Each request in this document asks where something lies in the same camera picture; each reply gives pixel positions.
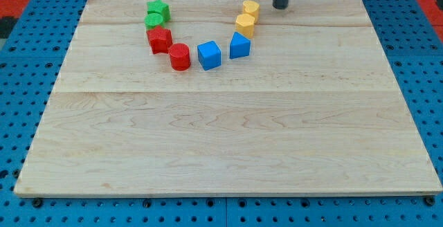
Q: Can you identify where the yellow heart block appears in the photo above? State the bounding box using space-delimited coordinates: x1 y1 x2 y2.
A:
242 0 260 23

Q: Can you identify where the light wooden board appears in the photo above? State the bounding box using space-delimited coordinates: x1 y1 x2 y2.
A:
14 0 442 198

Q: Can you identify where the blue cube block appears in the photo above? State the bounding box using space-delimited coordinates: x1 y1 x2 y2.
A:
197 41 222 71

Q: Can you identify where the blue triangle block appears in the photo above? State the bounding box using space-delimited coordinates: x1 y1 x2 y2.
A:
229 32 251 59

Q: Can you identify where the red cylinder block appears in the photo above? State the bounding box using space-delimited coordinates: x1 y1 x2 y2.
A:
168 43 191 71

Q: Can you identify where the yellow hexagon block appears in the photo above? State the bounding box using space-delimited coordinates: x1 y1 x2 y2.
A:
235 14 255 39

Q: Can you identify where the red star block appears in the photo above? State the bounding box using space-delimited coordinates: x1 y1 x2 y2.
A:
146 26 172 54

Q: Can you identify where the green cylinder block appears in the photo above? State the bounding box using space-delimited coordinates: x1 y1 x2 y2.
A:
144 13 164 30

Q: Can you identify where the green star block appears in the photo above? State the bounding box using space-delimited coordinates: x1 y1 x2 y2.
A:
147 0 171 22

